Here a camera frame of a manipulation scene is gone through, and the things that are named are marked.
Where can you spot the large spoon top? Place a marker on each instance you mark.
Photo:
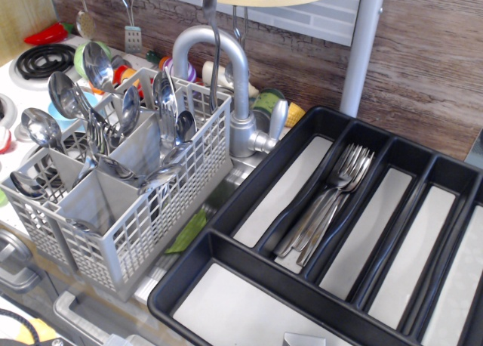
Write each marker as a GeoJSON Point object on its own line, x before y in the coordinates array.
{"type": "Point", "coordinates": [98, 68]}

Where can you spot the hanging toy strainer spoon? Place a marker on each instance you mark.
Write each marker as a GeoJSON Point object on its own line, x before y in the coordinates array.
{"type": "Point", "coordinates": [85, 22]}

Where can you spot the yellow toy corn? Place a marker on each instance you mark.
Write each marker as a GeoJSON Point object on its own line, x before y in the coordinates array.
{"type": "Point", "coordinates": [295, 114]}

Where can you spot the white metal pole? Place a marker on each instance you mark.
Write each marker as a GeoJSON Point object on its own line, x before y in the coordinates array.
{"type": "Point", "coordinates": [369, 12]}

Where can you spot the spoon front left corner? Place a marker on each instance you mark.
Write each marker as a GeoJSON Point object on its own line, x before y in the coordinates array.
{"type": "Point", "coordinates": [29, 187]}

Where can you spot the black coil stove burner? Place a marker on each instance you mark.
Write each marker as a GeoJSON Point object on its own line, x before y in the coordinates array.
{"type": "Point", "coordinates": [43, 60]}

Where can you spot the grey plastic cutlery basket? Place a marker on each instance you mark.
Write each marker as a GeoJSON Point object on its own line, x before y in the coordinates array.
{"type": "Point", "coordinates": [101, 228]}

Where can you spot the spoon right compartment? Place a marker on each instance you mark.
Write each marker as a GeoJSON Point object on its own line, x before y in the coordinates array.
{"type": "Point", "coordinates": [163, 91]}

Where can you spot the large spoon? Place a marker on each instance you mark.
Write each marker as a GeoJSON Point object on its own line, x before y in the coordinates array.
{"type": "Point", "coordinates": [68, 98]}
{"type": "Point", "coordinates": [98, 68]}
{"type": "Point", "coordinates": [42, 129]}

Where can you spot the green toy leaf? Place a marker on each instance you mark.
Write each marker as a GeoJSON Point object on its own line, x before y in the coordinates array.
{"type": "Point", "coordinates": [195, 225]}

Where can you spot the green toy bowl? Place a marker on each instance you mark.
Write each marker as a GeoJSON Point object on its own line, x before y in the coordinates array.
{"type": "Point", "coordinates": [78, 57]}

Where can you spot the spoon in middle compartment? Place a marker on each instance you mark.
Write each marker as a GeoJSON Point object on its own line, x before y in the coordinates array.
{"type": "Point", "coordinates": [130, 112]}

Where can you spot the hanging toy spatula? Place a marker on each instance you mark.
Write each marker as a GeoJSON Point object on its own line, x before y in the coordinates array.
{"type": "Point", "coordinates": [133, 33]}

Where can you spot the red toy chili pepper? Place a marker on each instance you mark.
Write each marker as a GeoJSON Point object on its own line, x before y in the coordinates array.
{"type": "Point", "coordinates": [51, 35]}

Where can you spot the black cutlery tray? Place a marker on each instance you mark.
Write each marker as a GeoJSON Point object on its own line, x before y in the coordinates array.
{"type": "Point", "coordinates": [400, 264]}

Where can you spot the large spoon left upper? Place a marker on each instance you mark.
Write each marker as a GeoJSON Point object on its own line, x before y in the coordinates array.
{"type": "Point", "coordinates": [68, 98]}

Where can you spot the silver metal fork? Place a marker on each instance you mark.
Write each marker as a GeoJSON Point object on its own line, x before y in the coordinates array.
{"type": "Point", "coordinates": [209, 8]}

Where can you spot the stack of forks in tray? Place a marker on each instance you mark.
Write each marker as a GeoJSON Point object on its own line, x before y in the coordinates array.
{"type": "Point", "coordinates": [347, 173]}

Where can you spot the silver kitchen faucet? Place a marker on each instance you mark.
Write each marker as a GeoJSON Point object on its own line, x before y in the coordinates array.
{"type": "Point", "coordinates": [245, 138]}

